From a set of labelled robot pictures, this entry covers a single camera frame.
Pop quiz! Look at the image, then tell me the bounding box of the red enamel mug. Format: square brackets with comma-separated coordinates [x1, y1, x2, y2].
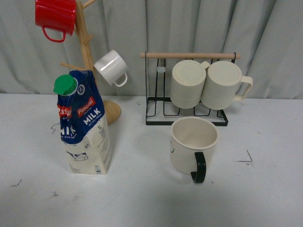
[35, 0, 76, 43]

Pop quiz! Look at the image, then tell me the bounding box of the wooden mug tree stand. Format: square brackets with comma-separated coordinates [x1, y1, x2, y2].
[60, 0, 122, 125]

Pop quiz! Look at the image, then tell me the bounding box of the black wire cup rack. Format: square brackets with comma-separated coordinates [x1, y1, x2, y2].
[140, 51, 241, 126]

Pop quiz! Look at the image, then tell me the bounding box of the white hanging mug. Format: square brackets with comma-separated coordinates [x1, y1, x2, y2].
[94, 50, 128, 87]

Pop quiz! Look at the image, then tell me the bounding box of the cream ribbed mug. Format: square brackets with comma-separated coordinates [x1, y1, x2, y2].
[170, 60, 210, 109]
[201, 61, 253, 110]

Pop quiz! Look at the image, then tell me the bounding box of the cream ribbed mug left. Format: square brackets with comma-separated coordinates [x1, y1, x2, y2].
[170, 60, 210, 109]

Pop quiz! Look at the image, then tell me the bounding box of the smiley cup black handle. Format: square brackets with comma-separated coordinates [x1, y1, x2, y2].
[170, 117, 219, 183]

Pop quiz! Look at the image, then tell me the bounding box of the cream ribbed mug right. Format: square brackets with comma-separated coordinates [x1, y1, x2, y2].
[201, 61, 253, 110]

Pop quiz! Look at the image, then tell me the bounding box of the blue white milk carton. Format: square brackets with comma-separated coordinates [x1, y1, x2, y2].
[53, 70, 112, 175]

